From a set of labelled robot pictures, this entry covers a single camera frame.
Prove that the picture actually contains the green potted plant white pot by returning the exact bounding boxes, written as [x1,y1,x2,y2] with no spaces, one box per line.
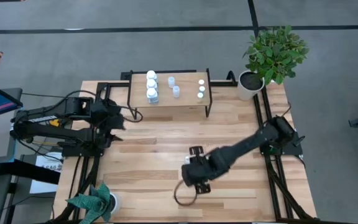
[237,24,310,102]

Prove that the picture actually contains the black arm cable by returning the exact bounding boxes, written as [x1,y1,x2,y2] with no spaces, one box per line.
[118,105,144,123]
[173,179,198,207]

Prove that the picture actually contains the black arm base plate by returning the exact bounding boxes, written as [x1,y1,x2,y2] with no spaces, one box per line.
[257,130,306,157]
[61,141,105,158]

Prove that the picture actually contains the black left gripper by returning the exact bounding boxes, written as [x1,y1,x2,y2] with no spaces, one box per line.
[88,98,127,142]

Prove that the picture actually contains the thin black floor cable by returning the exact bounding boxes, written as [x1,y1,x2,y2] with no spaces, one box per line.
[21,92,62,99]

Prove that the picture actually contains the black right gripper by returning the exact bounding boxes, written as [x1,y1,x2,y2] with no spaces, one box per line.
[181,145,213,195]

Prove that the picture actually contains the white paper sheet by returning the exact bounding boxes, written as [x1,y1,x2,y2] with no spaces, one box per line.
[29,153,64,194]

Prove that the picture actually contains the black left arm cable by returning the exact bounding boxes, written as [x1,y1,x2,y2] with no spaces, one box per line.
[118,105,144,123]

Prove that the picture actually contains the teal potted plant white pot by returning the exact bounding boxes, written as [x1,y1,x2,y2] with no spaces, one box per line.
[67,180,124,224]

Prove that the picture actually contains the black bar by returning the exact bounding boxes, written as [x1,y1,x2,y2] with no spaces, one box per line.
[0,159,61,185]

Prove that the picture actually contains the black aluminium table frame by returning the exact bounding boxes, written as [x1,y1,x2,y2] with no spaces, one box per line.
[53,70,319,223]

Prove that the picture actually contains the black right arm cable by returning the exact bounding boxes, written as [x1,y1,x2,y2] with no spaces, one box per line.
[173,179,198,207]

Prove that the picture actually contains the wooden shelf black metal legs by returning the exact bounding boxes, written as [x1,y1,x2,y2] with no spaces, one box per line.
[125,68,213,119]

